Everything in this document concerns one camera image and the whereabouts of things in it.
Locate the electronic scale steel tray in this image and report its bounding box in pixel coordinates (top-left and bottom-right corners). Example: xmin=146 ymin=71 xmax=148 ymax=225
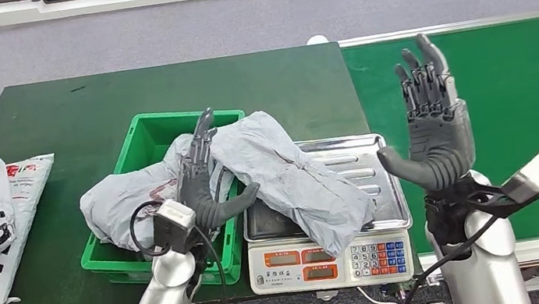
xmin=231 ymin=128 xmax=422 ymax=304

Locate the white power cable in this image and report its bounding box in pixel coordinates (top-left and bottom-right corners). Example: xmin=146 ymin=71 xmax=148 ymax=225
xmin=357 ymin=279 xmax=423 ymax=304

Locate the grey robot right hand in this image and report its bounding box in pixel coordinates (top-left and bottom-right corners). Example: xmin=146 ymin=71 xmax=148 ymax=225
xmin=361 ymin=28 xmax=480 ymax=198

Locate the green plastic crate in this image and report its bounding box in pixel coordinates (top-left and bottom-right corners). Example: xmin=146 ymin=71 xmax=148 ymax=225
xmin=61 ymin=101 xmax=269 ymax=304

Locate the aluminium conveyor frame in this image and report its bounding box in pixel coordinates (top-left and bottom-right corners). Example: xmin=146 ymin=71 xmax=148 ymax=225
xmin=336 ymin=8 xmax=539 ymax=304

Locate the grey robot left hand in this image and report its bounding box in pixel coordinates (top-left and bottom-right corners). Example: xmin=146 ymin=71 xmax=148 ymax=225
xmin=168 ymin=102 xmax=265 ymax=235

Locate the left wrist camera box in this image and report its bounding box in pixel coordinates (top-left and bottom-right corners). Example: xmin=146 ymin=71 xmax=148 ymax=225
xmin=148 ymin=196 xmax=202 ymax=258

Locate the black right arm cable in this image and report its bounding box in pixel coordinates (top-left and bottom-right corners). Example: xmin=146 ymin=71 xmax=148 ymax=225
xmin=392 ymin=214 xmax=511 ymax=304

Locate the green conveyor belt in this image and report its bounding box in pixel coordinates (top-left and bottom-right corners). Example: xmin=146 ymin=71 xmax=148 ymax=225
xmin=339 ymin=16 xmax=539 ymax=264

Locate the grey mailer bag dark-red print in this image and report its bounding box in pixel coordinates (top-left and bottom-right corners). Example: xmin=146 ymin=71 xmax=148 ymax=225
xmin=72 ymin=126 xmax=246 ymax=260

